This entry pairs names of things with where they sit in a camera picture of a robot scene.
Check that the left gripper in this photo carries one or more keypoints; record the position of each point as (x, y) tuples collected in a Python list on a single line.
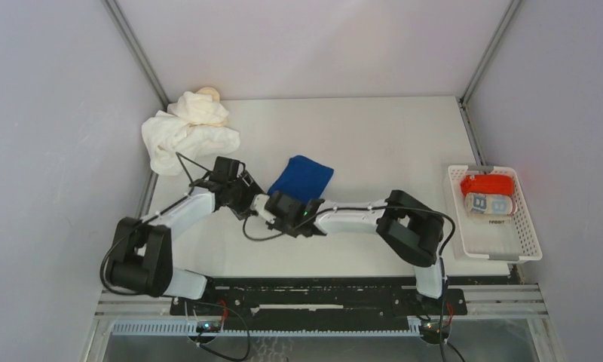
[(241, 210)]

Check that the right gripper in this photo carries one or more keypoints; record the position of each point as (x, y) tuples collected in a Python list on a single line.
[(303, 225)]

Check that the blue towel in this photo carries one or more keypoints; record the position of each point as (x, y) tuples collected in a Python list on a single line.
[(302, 179)]

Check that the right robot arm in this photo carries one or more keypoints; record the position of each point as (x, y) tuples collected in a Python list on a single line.
[(408, 227)]

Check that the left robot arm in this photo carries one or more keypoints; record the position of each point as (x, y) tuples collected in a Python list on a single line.
[(140, 260)]

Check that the white plastic basket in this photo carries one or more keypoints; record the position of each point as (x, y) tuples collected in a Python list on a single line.
[(509, 239)]

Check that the red rolled towel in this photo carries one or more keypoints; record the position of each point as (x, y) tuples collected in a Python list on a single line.
[(493, 184)]

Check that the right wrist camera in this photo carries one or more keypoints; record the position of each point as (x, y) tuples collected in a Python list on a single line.
[(278, 202)]

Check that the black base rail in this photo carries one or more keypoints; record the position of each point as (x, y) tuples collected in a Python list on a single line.
[(319, 304)]

